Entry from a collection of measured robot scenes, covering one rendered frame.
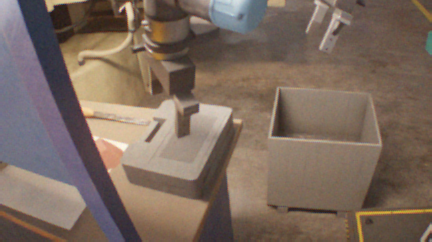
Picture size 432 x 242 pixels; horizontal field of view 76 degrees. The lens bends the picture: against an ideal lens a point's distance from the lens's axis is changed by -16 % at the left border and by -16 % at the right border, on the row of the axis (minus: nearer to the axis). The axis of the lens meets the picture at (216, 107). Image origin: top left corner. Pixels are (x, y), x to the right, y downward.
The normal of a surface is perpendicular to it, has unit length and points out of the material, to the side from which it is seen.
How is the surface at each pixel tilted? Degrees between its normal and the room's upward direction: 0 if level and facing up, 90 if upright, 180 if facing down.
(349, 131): 90
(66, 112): 90
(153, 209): 0
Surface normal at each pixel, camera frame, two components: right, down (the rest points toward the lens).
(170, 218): -0.10, -0.80
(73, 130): 0.95, 0.11
